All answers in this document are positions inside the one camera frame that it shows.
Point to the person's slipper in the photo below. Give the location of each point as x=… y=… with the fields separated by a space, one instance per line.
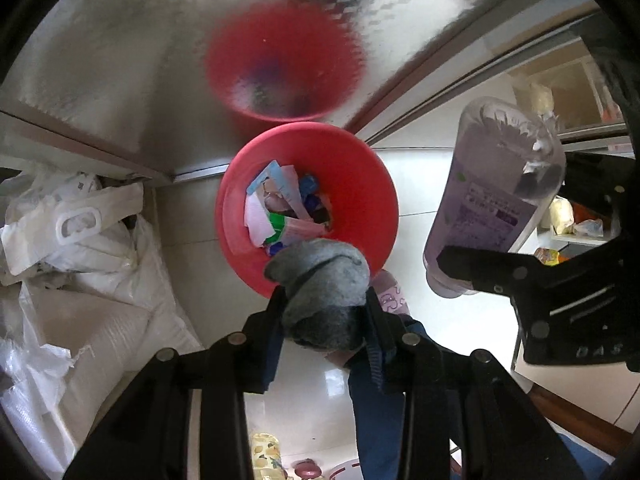
x=392 y=300

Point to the blue packet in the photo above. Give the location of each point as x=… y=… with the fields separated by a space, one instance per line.
x=309 y=185

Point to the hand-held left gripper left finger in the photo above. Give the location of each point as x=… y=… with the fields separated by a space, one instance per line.
x=270 y=355

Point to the green white cardboard box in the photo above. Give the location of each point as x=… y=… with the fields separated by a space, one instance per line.
x=280 y=222

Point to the white woven sack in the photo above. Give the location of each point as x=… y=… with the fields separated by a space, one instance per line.
x=100 y=320

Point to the grey cloth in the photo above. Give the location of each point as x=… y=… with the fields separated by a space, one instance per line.
x=320 y=290

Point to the translucent plastic bag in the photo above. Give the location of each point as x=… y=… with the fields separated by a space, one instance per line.
x=75 y=210

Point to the clear plastic bottle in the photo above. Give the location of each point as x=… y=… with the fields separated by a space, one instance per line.
x=495 y=180

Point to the person's leg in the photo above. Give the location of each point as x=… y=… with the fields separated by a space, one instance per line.
x=395 y=435

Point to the red plastic bin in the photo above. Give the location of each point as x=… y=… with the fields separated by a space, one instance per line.
x=350 y=200

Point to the yellow plastic bag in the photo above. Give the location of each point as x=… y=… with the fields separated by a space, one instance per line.
x=561 y=215

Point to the steel cabinet door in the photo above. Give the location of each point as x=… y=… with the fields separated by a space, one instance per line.
x=125 y=60

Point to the blue plastic lid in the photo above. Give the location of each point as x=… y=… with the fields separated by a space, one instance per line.
x=277 y=247

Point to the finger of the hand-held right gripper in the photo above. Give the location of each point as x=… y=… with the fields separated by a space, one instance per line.
x=480 y=270
x=600 y=172

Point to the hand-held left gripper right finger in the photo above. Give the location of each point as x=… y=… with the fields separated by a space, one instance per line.
x=378 y=360

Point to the light blue box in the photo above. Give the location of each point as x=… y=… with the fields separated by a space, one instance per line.
x=262 y=177

